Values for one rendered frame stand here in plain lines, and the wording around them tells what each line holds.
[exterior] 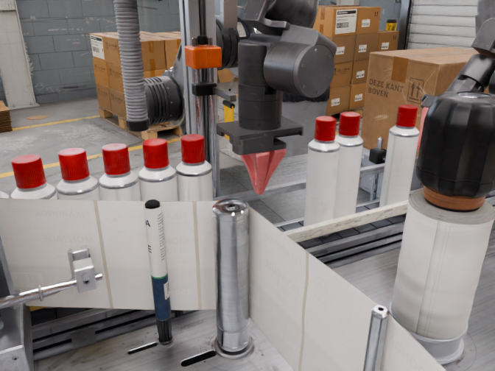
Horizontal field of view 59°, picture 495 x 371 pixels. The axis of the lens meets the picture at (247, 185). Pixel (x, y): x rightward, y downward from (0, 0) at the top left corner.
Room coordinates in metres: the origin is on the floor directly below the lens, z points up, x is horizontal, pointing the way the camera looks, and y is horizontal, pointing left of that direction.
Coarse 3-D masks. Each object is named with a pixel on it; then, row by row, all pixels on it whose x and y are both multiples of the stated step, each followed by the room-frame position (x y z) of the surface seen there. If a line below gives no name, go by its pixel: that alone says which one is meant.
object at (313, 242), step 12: (492, 192) 0.84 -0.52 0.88; (372, 204) 0.78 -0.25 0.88; (396, 216) 0.73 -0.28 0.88; (288, 228) 0.69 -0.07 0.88; (360, 228) 0.69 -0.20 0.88; (372, 228) 0.69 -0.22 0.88; (312, 240) 0.64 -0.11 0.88; (324, 240) 0.64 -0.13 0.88; (336, 240) 0.65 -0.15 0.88; (36, 312) 0.46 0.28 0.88; (48, 312) 0.46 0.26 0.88; (60, 312) 0.46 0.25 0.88; (72, 312) 0.46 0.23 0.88; (36, 324) 0.44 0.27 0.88
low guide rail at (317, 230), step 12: (396, 204) 0.71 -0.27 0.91; (348, 216) 0.66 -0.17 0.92; (360, 216) 0.67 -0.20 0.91; (372, 216) 0.68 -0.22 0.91; (384, 216) 0.69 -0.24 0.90; (300, 228) 0.62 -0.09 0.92; (312, 228) 0.62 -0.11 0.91; (324, 228) 0.63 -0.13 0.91; (336, 228) 0.65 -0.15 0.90; (300, 240) 0.61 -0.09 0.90
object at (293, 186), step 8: (416, 160) 0.82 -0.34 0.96; (360, 168) 0.77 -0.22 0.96; (368, 168) 0.77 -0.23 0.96; (376, 168) 0.78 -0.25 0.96; (384, 168) 0.79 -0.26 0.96; (360, 176) 0.76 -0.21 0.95; (280, 184) 0.70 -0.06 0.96; (288, 184) 0.70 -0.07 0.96; (296, 184) 0.70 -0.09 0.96; (304, 184) 0.71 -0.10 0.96; (240, 192) 0.66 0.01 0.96; (248, 192) 0.66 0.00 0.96; (264, 192) 0.67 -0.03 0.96; (272, 192) 0.68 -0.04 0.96; (280, 192) 0.68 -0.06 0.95; (288, 192) 0.69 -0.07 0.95; (216, 200) 0.63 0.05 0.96; (248, 200) 0.66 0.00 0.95
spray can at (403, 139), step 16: (400, 112) 0.75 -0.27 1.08; (416, 112) 0.75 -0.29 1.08; (400, 128) 0.75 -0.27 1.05; (400, 144) 0.74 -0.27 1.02; (416, 144) 0.74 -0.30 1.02; (400, 160) 0.73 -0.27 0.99; (384, 176) 0.76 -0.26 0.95; (400, 176) 0.73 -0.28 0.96; (384, 192) 0.75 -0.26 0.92; (400, 192) 0.73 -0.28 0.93
